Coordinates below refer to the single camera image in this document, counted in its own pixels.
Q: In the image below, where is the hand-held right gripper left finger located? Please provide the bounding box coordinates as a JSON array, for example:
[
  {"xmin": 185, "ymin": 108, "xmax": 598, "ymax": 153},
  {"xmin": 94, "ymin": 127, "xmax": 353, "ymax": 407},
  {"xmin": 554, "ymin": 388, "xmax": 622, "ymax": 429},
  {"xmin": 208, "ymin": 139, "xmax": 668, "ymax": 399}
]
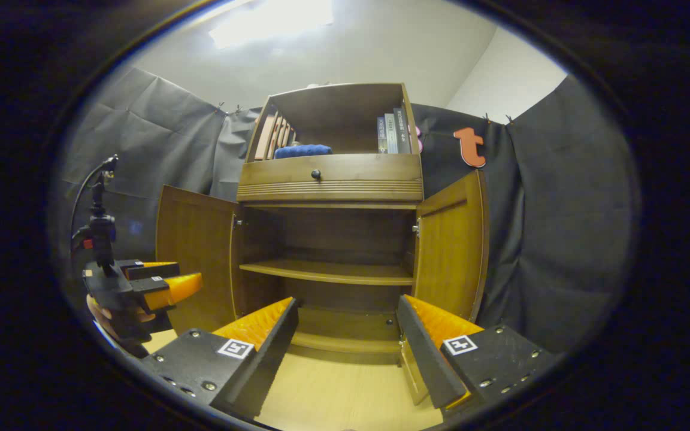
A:
[{"xmin": 140, "ymin": 298, "xmax": 299, "ymax": 421}]

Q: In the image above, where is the wooden cabinet door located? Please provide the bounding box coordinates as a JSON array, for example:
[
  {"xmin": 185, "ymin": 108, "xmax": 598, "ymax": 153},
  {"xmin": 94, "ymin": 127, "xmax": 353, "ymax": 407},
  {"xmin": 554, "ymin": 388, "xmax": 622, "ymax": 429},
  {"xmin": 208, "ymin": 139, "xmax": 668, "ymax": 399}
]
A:
[
  {"xmin": 155, "ymin": 184, "xmax": 244, "ymax": 335},
  {"xmin": 411, "ymin": 169, "xmax": 491, "ymax": 323}
]

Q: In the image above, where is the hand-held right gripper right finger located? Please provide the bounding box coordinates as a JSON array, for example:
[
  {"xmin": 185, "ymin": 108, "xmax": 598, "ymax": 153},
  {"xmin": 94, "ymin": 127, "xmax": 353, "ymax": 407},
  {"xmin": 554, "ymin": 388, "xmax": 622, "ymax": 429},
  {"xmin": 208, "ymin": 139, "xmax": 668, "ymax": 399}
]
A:
[{"xmin": 397, "ymin": 295, "xmax": 555, "ymax": 418}]

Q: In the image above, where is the row of leaning thin books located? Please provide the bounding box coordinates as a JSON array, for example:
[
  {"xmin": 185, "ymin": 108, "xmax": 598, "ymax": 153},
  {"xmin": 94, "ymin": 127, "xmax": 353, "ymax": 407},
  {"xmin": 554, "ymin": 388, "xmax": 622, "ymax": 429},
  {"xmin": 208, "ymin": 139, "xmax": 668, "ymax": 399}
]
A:
[{"xmin": 254, "ymin": 111, "xmax": 298, "ymax": 161}]

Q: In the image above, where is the wooden double-door shoe cabinet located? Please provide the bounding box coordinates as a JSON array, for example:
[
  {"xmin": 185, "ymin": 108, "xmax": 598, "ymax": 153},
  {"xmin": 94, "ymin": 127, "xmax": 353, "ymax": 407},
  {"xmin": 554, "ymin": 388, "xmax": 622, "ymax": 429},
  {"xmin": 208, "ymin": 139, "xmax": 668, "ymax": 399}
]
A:
[{"xmin": 234, "ymin": 83, "xmax": 429, "ymax": 406}]

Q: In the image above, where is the black book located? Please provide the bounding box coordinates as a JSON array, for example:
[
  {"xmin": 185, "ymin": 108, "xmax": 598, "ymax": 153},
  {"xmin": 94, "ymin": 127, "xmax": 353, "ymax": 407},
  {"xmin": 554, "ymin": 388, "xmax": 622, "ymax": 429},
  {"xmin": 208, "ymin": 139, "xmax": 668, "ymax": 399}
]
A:
[{"xmin": 394, "ymin": 108, "xmax": 413, "ymax": 154}]

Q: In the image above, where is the black backdrop cloth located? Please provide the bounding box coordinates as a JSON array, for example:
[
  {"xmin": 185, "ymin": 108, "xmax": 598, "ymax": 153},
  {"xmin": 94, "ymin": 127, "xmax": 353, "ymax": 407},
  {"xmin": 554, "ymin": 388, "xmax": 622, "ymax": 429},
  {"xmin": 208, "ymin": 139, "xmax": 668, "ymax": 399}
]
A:
[{"xmin": 60, "ymin": 65, "xmax": 639, "ymax": 354}]

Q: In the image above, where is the blue folded cloth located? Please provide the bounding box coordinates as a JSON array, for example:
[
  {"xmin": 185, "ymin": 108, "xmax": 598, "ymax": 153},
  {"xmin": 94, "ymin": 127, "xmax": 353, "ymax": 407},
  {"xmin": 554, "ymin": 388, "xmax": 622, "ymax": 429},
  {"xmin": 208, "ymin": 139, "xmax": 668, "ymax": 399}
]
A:
[{"xmin": 273, "ymin": 144, "xmax": 334, "ymax": 160}]

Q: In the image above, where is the grey book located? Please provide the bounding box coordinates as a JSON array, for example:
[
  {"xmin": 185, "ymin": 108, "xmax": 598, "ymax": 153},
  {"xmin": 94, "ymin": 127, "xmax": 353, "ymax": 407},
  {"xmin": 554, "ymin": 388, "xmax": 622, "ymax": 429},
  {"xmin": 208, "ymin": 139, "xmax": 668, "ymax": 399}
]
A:
[{"xmin": 385, "ymin": 113, "xmax": 400, "ymax": 154}]

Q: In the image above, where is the wooden cabinet shelf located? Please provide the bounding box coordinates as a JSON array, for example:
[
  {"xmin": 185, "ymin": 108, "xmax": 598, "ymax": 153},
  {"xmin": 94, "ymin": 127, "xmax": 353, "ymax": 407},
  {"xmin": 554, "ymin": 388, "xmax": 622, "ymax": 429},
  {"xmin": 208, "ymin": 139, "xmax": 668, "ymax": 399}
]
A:
[{"xmin": 239, "ymin": 259, "xmax": 415, "ymax": 286}]

